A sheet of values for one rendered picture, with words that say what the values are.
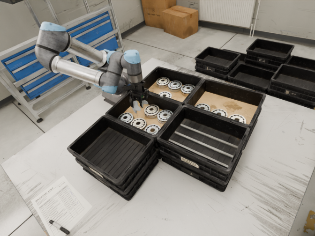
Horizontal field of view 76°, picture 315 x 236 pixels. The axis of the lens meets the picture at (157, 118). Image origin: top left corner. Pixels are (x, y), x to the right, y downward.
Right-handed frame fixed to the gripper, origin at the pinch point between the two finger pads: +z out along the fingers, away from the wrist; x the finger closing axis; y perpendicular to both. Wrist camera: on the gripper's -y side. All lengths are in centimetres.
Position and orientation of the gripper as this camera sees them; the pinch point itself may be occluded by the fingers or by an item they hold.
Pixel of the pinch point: (138, 108)
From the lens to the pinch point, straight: 120.3
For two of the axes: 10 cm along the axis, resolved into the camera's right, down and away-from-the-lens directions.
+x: 5.8, -5.6, 5.9
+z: 0.8, 7.6, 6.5
